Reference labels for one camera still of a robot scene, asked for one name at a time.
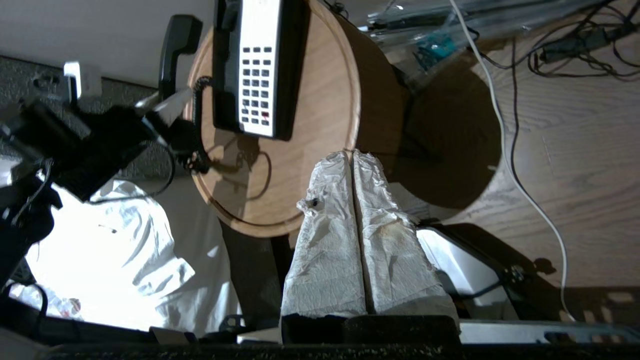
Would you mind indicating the grey fabric headboard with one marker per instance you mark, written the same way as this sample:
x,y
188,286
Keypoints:
x,y
115,87

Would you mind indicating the black white-faced phone base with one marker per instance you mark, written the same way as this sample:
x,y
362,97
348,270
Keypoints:
x,y
257,30

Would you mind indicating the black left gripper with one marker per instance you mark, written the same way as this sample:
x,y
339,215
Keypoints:
x,y
110,150

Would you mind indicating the round wooden nightstand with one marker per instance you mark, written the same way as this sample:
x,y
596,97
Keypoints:
x,y
310,125

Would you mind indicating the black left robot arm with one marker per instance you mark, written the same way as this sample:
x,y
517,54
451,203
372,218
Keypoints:
x,y
25,220

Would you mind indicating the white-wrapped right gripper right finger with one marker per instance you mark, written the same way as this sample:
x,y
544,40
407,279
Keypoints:
x,y
395,260

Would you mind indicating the white bed duvet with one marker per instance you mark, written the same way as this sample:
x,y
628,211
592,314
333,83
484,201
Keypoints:
x,y
115,260

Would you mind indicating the black phone handset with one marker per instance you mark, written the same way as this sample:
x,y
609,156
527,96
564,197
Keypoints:
x,y
172,55

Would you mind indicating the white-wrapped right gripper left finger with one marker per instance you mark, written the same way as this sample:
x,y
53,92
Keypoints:
x,y
325,250

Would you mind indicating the clear plastic wrapping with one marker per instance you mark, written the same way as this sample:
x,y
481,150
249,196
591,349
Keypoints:
x,y
400,20

